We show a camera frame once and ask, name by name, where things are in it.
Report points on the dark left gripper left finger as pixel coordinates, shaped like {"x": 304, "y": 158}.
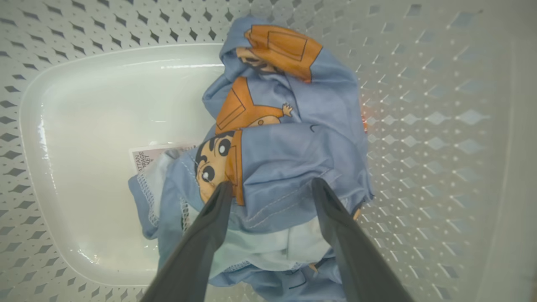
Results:
{"x": 197, "y": 251}

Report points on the blue cartoon print garment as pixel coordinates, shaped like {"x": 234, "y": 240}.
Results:
{"x": 293, "y": 155}

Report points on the white basket with brown rim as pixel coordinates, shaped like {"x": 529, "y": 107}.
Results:
{"x": 419, "y": 126}

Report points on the basket product label sticker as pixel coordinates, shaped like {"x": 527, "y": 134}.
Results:
{"x": 144, "y": 158}

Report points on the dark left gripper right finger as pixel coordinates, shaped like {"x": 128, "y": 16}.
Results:
{"x": 352, "y": 256}

